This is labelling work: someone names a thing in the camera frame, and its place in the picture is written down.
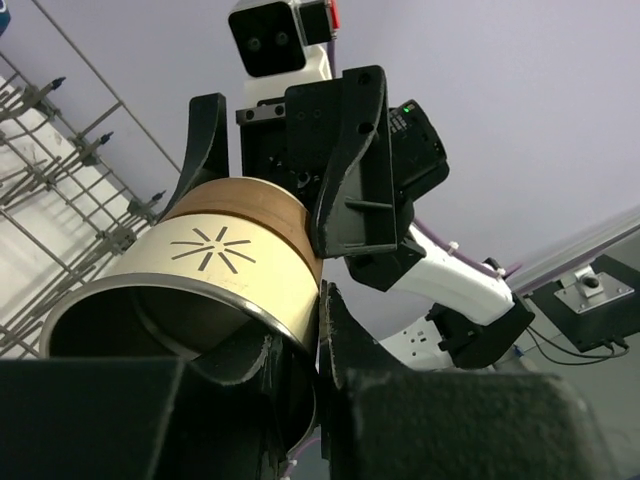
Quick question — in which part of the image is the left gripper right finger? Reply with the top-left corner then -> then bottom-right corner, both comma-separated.
319,282 -> 610,479

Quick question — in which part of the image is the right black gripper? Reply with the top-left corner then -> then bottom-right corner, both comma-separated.
159,64 -> 416,261

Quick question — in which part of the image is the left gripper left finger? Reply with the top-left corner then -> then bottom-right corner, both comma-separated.
1,335 -> 280,479

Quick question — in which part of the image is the dark blue mug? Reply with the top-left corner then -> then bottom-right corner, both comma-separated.
0,0 -> 11,36

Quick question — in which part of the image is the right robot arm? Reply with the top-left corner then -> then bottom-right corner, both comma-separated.
163,65 -> 533,369

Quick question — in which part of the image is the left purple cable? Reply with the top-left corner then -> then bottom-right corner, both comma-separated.
279,434 -> 324,480

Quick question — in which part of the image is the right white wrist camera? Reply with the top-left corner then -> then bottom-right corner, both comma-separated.
228,0 -> 340,107

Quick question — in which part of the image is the grey wire dish rack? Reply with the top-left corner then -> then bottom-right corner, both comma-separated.
1,1 -> 179,359

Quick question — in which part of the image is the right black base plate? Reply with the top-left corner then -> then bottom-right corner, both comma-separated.
528,255 -> 639,353

